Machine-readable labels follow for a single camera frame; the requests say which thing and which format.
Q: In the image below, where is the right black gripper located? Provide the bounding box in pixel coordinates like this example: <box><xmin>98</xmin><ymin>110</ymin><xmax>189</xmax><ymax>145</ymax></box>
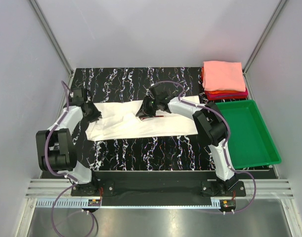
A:
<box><xmin>136</xmin><ymin>96</ymin><xmax>160</xmax><ymax>119</ymax></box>

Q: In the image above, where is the white t shirt red print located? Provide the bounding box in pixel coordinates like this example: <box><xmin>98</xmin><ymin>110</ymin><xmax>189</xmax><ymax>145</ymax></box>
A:
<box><xmin>86</xmin><ymin>100</ymin><xmax>198</xmax><ymax>141</ymax></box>

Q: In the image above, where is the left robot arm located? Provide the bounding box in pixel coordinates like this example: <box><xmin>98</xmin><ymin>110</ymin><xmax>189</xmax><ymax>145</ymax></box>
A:
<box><xmin>36</xmin><ymin>88</ymin><xmax>103</xmax><ymax>196</ymax></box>

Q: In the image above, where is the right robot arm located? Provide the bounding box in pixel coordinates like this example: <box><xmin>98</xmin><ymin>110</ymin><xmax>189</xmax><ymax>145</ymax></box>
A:
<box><xmin>135</xmin><ymin>84</ymin><xmax>238</xmax><ymax>196</ymax></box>

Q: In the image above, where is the orange folded t shirt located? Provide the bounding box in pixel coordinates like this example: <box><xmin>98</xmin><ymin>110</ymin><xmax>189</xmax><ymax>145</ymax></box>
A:
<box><xmin>201</xmin><ymin>67</ymin><xmax>206</xmax><ymax>88</ymax></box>

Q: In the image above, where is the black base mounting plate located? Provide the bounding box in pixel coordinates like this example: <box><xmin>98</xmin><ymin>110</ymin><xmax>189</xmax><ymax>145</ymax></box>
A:
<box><xmin>71</xmin><ymin>171</ymin><xmax>245</xmax><ymax>203</ymax></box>

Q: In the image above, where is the green plastic bin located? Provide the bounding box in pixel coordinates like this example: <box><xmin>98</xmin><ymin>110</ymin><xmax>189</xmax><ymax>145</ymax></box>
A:
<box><xmin>217</xmin><ymin>100</ymin><xmax>281</xmax><ymax>169</ymax></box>

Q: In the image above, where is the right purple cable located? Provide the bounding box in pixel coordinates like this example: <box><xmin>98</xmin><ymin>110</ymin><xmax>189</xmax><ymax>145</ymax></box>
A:
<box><xmin>154</xmin><ymin>80</ymin><xmax>258</xmax><ymax>214</ymax></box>

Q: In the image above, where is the white slotted cable duct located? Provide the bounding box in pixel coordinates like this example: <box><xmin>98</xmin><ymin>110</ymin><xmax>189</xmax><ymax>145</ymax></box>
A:
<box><xmin>36</xmin><ymin>198</ymin><xmax>220</xmax><ymax>209</ymax></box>

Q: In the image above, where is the aluminium front rail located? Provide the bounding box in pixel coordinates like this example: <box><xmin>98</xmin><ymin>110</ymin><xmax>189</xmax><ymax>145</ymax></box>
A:
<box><xmin>25</xmin><ymin>179</ymin><xmax>294</xmax><ymax>199</ymax></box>

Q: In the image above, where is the left aluminium frame post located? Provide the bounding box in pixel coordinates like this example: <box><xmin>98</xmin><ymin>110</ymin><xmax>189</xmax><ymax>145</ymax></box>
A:
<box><xmin>28</xmin><ymin>0</ymin><xmax>74</xmax><ymax>76</ymax></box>

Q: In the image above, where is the aluminium frame post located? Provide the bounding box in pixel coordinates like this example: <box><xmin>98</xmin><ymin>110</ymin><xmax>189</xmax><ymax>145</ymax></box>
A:
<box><xmin>28</xmin><ymin>0</ymin><xmax>74</xmax><ymax>76</ymax></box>
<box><xmin>243</xmin><ymin>0</ymin><xmax>290</xmax><ymax>74</ymax></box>

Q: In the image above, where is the right aluminium frame post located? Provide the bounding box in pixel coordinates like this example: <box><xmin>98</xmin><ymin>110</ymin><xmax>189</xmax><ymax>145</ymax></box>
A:
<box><xmin>243</xmin><ymin>0</ymin><xmax>290</xmax><ymax>74</ymax></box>

